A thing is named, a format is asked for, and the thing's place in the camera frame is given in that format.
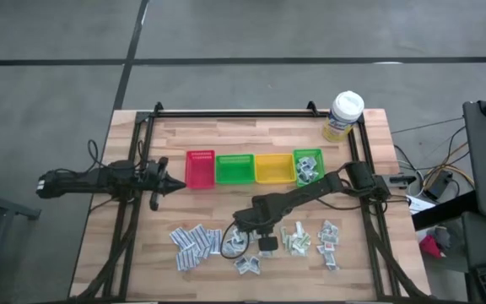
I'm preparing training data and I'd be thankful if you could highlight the yellow cable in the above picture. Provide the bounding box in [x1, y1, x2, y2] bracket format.
[419, 141, 477, 191]

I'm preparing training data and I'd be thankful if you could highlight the black power adapter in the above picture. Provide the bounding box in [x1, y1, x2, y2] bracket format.
[423, 170, 454, 200]

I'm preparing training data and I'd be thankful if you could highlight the yellow plastic basket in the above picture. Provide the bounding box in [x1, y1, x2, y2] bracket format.
[254, 152, 298, 185]

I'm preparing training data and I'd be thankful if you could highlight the Lysol wipes canister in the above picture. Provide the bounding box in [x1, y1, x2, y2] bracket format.
[321, 90, 366, 144]

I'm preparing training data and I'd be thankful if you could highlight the green plastic basket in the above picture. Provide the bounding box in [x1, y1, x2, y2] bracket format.
[214, 153, 257, 186]
[292, 147, 327, 188]

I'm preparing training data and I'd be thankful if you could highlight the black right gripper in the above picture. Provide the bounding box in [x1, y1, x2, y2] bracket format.
[233, 205, 278, 253]

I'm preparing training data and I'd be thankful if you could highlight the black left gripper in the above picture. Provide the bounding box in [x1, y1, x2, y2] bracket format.
[140, 156, 187, 212]

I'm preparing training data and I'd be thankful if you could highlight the thin grey floor cable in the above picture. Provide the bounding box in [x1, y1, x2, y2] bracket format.
[390, 116, 466, 136]

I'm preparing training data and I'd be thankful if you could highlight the red cloth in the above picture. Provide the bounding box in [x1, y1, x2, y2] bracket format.
[418, 234, 445, 260]

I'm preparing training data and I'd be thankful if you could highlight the white paper sheet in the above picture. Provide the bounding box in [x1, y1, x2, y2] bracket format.
[406, 193, 437, 216]

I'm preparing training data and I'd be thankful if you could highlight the red plastic basket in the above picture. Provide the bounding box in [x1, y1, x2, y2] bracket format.
[184, 149, 217, 190]

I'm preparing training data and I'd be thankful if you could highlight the grey cloth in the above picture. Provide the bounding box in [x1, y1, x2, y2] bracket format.
[434, 225, 466, 251]

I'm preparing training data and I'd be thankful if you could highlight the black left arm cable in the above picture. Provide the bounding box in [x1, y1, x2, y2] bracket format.
[87, 138, 110, 168]

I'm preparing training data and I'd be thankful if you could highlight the black diagonal beam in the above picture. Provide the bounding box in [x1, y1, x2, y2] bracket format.
[411, 190, 480, 231]

